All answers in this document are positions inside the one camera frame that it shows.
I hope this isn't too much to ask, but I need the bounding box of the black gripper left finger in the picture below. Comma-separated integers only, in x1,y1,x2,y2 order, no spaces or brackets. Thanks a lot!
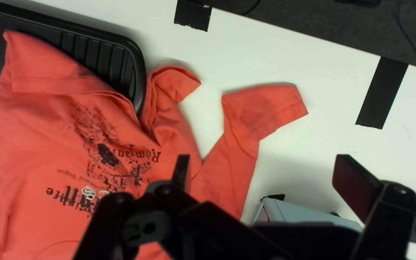
72,153,286,260

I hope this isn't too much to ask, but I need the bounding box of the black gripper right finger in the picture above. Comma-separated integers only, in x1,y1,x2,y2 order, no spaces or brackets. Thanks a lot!
331,153,416,260

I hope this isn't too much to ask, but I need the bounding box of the orange printed sweatshirt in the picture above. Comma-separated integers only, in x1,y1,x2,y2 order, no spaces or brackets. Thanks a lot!
0,29,310,260

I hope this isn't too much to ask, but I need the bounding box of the long black tape strip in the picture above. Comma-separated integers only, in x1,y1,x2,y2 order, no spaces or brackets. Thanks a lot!
354,55,410,131

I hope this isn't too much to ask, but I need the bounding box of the black ribbed baking tray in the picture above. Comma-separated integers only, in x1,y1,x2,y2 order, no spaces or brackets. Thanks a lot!
0,0,149,117

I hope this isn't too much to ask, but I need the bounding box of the small black tape piece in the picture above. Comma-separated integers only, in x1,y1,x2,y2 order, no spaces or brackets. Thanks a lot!
172,0,214,33

